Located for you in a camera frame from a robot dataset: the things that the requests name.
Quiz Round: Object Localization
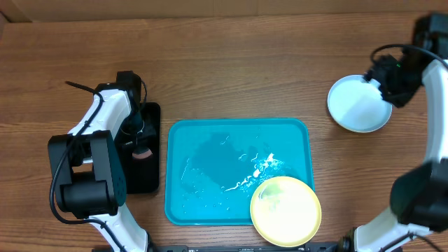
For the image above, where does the orange and green sponge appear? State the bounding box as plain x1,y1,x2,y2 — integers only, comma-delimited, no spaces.
132,146,153,160

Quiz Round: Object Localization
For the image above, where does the light blue plate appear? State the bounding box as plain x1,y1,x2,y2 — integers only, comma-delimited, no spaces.
327,75,393,133

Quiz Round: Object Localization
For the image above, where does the yellow plate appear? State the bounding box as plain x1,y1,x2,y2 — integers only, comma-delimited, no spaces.
250,176,322,248

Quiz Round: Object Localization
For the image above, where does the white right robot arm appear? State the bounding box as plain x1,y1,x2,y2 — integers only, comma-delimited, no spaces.
331,13,447,252

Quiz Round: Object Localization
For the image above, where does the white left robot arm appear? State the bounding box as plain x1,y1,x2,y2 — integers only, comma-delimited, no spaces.
48,71,161,251

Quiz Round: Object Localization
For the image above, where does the black rectangular plastic tray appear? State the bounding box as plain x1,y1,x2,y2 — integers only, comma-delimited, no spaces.
115,102,161,194

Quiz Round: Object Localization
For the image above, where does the teal plastic serving tray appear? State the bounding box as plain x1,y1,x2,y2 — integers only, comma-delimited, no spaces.
164,118,315,225

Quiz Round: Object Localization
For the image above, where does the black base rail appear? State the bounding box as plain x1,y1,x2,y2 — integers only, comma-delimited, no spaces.
148,242,337,252

